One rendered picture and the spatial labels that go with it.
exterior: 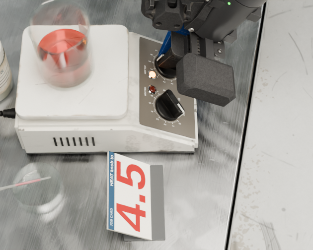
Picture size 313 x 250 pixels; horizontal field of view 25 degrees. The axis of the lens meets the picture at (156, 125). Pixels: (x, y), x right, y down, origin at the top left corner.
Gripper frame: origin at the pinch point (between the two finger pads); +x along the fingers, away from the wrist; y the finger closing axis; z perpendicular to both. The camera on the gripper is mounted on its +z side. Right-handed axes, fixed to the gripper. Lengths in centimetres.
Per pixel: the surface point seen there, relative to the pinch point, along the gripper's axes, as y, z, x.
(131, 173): 12.4, 1.2, 8.4
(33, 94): 6.1, 13.5, 7.8
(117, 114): 8.7, 5.7, 3.3
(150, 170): 11.2, -1.4, 8.8
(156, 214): 16.6, -2.0, 8.5
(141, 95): 5.0, 2.3, 4.0
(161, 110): 6.4, 0.0, 3.6
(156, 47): -2.2, 0.4, 4.0
